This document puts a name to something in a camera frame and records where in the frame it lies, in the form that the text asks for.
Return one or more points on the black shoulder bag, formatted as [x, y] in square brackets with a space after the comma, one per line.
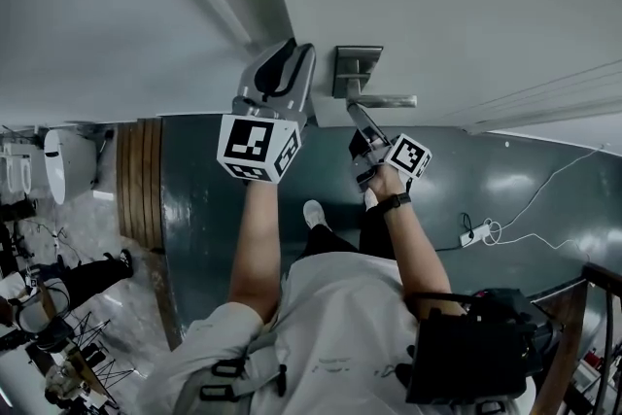
[466, 355]

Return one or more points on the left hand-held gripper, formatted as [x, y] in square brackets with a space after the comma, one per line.
[248, 138]

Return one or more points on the person's black trousers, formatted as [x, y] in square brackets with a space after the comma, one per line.
[374, 233]

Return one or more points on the brown wooden staircase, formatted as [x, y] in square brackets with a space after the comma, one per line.
[563, 330]

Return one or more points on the white bathtub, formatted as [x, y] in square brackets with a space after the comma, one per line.
[63, 170]

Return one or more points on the white power strip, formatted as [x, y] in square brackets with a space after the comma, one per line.
[473, 237]

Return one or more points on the black wristwatch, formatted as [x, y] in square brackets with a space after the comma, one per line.
[396, 203]

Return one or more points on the person's white shirt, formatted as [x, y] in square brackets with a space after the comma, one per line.
[340, 321]

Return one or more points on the person's left forearm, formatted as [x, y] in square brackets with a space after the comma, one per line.
[255, 248]

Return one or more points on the person's right forearm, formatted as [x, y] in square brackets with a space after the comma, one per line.
[418, 252]

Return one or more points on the white toilet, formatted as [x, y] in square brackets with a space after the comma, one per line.
[17, 172]

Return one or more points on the stack of wooden planks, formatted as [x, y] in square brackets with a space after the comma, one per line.
[138, 184]

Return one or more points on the person's right hand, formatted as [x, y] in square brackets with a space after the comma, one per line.
[389, 184]

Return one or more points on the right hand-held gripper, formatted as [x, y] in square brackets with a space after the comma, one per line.
[408, 155]

